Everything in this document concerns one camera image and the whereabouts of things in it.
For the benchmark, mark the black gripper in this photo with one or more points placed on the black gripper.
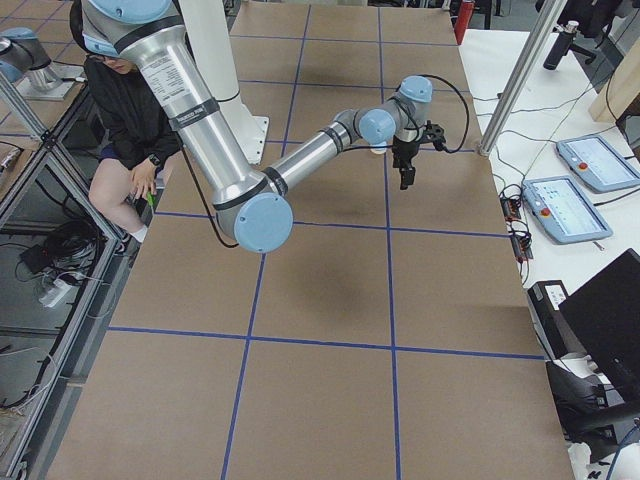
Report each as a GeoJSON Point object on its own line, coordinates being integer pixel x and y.
{"type": "Point", "coordinates": [402, 153]}

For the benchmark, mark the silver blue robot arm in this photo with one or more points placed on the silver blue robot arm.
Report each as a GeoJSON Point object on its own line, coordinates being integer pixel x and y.
{"type": "Point", "coordinates": [183, 52]}

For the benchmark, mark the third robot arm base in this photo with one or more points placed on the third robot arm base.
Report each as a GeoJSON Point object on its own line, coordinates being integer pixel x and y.
{"type": "Point", "coordinates": [25, 62]}

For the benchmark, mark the orange black connector board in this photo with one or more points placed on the orange black connector board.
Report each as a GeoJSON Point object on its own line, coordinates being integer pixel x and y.
{"type": "Point", "coordinates": [511, 207]}

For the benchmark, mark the near blue teach pendant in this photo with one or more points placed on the near blue teach pendant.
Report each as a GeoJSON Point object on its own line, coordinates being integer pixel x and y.
{"type": "Point", "coordinates": [564, 211]}

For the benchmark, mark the blue teach pendant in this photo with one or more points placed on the blue teach pendant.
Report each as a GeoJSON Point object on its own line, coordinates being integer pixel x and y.
{"type": "Point", "coordinates": [564, 211]}
{"type": "Point", "coordinates": [597, 163]}

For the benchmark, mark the brown paper table cover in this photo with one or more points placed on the brown paper table cover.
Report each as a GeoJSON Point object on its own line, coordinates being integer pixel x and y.
{"type": "Point", "coordinates": [320, 375]}

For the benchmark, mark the red cylinder tube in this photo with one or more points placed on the red cylinder tube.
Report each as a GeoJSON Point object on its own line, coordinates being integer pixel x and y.
{"type": "Point", "coordinates": [465, 12]}

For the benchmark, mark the blue tape grid lines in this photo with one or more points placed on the blue tape grid lines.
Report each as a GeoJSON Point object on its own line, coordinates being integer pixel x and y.
{"type": "Point", "coordinates": [390, 280]}

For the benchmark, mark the far blue teach pendant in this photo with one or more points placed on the far blue teach pendant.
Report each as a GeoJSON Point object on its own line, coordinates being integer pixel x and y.
{"type": "Point", "coordinates": [597, 163]}

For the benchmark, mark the black water bottle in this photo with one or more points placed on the black water bottle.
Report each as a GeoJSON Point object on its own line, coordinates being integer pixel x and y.
{"type": "Point", "coordinates": [562, 44]}

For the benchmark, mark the black box with label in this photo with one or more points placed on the black box with label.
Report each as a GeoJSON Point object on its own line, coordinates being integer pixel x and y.
{"type": "Point", "coordinates": [557, 338]}

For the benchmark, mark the black computer monitor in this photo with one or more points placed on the black computer monitor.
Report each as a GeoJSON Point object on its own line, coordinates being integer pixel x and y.
{"type": "Point", "coordinates": [604, 315]}

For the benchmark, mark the person in black shirt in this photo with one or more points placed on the person in black shirt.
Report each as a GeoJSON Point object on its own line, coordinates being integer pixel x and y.
{"type": "Point", "coordinates": [141, 145]}

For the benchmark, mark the white power strip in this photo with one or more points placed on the white power strip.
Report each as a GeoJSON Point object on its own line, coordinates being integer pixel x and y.
{"type": "Point", "coordinates": [54, 293]}

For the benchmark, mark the aluminium frame post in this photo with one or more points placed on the aluminium frame post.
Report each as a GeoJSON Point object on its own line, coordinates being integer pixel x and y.
{"type": "Point", "coordinates": [530, 52]}

